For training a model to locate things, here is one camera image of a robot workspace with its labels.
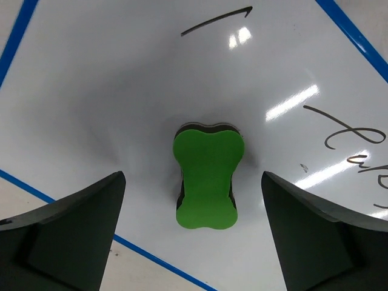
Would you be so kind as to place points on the blue framed whiteboard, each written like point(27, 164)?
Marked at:
point(92, 87)

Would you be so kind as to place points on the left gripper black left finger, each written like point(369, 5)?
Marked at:
point(63, 245)

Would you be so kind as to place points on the green whiteboard eraser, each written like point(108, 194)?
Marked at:
point(208, 156)

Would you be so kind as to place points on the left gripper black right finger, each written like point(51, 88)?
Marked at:
point(322, 245)

